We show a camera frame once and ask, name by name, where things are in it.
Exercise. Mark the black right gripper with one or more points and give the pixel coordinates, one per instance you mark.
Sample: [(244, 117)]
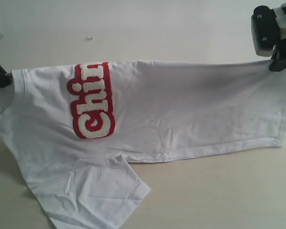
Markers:
[(278, 63)]

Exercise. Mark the small white wall fixture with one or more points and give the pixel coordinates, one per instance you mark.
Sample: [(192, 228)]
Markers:
[(88, 38)]

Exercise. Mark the white t-shirt red lettering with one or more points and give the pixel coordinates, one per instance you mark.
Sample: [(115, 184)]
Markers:
[(75, 129)]

